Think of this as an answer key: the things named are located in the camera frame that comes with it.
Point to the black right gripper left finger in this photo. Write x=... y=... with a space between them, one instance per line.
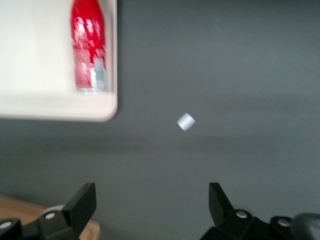
x=62 y=225

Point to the red coke bottle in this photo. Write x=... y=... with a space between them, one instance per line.
x=87 y=42

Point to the beige plastic tray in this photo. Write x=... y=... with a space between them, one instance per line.
x=35 y=62

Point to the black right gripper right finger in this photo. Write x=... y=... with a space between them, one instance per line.
x=237 y=225

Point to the small white cylinder piece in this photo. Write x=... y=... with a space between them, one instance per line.
x=186 y=121

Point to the wooden drawer cabinet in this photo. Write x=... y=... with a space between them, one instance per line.
x=20 y=208

